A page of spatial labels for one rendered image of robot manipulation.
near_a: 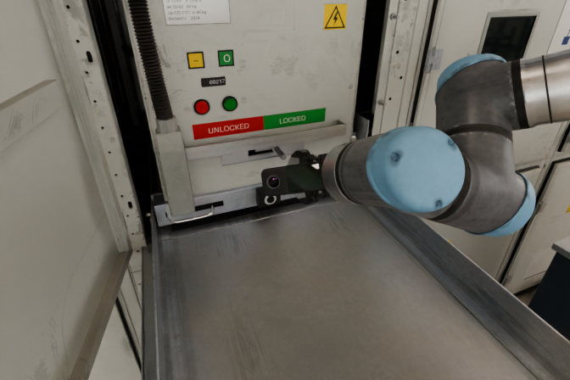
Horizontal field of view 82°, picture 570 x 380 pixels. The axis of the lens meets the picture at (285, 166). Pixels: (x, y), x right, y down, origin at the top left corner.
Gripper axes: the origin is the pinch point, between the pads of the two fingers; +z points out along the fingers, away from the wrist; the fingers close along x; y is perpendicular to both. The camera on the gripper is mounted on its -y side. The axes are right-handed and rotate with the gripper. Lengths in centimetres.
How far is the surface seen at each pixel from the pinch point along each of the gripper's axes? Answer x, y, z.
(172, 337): -22.0, -27.0, -4.3
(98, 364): -38, -48, 33
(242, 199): -3.8, -7.3, 18.3
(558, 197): -30, 119, 27
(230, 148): 8.6, -9.6, 7.9
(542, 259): -63, 131, 46
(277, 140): 8.6, 1.4, 7.8
